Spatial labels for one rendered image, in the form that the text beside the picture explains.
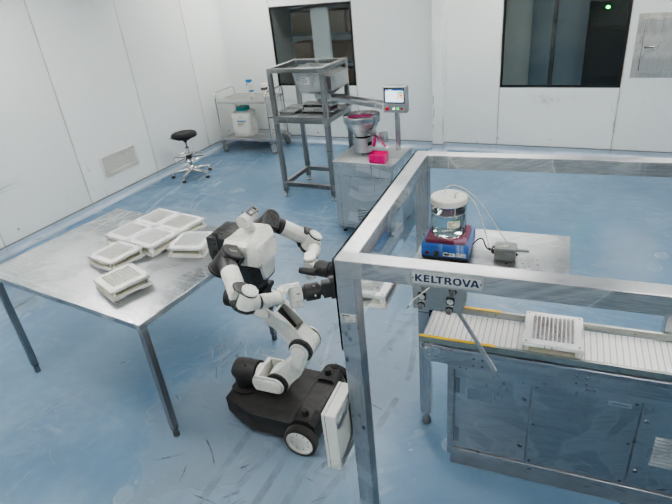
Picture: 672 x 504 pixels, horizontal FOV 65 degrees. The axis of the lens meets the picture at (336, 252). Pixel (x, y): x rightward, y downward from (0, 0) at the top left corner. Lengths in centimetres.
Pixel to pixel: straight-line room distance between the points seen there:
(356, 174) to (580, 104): 332
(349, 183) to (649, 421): 343
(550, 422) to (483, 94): 540
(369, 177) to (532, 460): 304
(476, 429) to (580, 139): 522
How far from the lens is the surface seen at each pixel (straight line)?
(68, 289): 359
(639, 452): 290
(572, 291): 149
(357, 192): 522
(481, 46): 743
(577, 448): 291
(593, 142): 753
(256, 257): 270
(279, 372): 319
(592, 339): 268
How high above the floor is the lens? 241
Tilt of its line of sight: 28 degrees down
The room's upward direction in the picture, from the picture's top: 6 degrees counter-clockwise
